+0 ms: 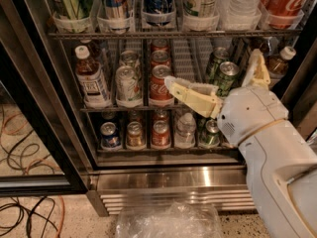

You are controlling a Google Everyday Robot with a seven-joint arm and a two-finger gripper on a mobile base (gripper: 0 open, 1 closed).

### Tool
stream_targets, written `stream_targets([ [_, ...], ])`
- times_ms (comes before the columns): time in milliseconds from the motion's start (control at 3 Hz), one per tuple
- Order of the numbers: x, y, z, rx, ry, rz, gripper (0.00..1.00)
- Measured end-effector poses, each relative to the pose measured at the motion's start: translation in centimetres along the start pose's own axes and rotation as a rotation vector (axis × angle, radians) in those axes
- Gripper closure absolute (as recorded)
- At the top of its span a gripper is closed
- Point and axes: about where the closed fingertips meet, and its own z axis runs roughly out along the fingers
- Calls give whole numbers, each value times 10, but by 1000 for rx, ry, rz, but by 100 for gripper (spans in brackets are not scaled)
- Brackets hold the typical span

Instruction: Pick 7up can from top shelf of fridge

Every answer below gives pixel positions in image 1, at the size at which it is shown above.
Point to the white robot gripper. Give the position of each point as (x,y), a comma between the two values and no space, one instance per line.
(253,113)

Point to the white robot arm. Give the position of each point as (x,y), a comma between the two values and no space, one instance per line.
(281,166)

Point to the green can front middle shelf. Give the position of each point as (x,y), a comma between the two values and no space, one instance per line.
(225,76)

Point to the green can behind middle shelf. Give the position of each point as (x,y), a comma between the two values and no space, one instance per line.
(218,56)

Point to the green can bottom shelf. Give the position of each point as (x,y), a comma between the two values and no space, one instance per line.
(210,135)

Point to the clear water bottle bottom shelf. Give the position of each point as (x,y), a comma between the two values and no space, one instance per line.
(184,136)

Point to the red Coca-Cola can front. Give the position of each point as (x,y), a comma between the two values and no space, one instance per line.
(158,90)

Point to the red can bottom shelf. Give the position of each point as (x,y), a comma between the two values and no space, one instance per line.
(160,134)

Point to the red Coca-Cola can top shelf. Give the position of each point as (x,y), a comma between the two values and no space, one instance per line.
(281,14)

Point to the white 7up can front middle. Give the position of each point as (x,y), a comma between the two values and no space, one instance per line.
(127,82)

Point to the gold can bottom shelf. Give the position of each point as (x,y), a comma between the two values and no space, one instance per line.
(135,134)

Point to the white 7up can behind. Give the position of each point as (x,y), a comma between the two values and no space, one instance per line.
(130,58)

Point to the blue Pepsi can bottom shelf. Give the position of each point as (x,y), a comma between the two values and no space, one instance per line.
(110,137)

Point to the stainless steel fridge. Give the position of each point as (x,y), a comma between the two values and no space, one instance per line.
(37,72)

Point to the blue Red Bull can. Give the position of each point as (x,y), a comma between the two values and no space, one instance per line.
(117,9)

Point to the black framed glass fridge door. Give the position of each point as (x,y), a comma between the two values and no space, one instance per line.
(35,148)

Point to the brown tea bottle right front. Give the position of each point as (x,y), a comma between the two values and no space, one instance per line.
(277,65)

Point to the brown tea bottle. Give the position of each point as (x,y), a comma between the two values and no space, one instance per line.
(91,78)
(246,45)
(277,65)

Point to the brown tea bottle right behind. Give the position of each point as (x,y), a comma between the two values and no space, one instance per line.
(246,45)

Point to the brown tea bottle left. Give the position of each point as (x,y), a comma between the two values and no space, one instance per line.
(91,78)

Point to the clear plastic bag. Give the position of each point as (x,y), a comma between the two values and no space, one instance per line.
(178,220)

